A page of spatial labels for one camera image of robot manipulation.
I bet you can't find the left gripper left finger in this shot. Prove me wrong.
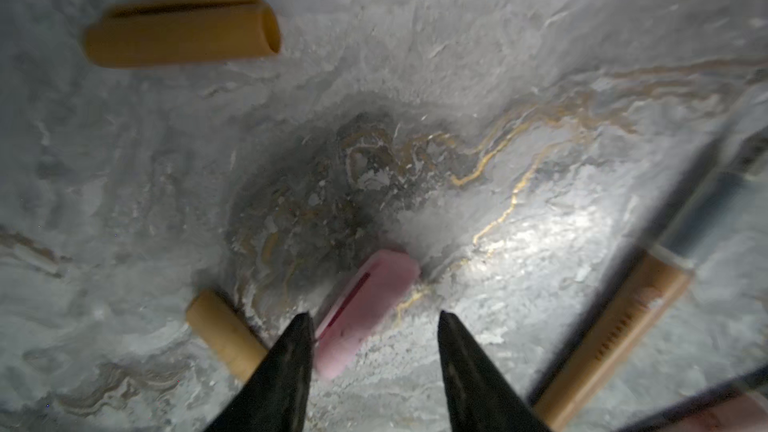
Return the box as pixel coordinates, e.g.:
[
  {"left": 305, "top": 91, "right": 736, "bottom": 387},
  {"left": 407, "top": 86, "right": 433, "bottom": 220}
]
[{"left": 206, "top": 312, "right": 314, "bottom": 431}]

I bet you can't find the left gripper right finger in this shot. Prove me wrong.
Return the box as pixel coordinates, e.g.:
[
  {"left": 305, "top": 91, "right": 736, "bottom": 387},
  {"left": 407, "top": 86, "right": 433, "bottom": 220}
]
[{"left": 437, "top": 311, "right": 548, "bottom": 431}]

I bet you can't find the pink pen cap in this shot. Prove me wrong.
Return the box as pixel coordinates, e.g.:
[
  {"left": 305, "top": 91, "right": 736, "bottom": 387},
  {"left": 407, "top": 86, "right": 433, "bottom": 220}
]
[{"left": 313, "top": 250, "right": 420, "bottom": 380}]

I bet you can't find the brown pen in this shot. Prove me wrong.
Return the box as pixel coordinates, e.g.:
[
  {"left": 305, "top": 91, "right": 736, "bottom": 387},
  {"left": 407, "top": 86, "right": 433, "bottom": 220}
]
[{"left": 534, "top": 129, "right": 767, "bottom": 431}]

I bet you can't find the pink pen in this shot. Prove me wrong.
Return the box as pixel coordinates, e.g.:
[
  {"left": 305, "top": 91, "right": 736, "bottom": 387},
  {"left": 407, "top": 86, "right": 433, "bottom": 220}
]
[{"left": 622, "top": 390, "right": 767, "bottom": 432}]

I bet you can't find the brown pen cap lower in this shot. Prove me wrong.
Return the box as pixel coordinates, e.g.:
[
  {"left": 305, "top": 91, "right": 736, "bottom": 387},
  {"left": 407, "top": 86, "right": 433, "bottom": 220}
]
[{"left": 185, "top": 290, "right": 268, "bottom": 383}]

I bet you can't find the brown pen cap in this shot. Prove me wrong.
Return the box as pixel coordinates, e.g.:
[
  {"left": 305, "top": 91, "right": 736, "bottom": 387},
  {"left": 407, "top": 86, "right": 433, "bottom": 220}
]
[
  {"left": 185, "top": 290, "right": 268, "bottom": 383},
  {"left": 82, "top": 0, "right": 282, "bottom": 69}
]

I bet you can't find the brown pen cap upper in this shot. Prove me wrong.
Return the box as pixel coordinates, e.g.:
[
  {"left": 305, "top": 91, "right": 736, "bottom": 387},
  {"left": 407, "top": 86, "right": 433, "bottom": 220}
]
[{"left": 82, "top": 0, "right": 282, "bottom": 69}]

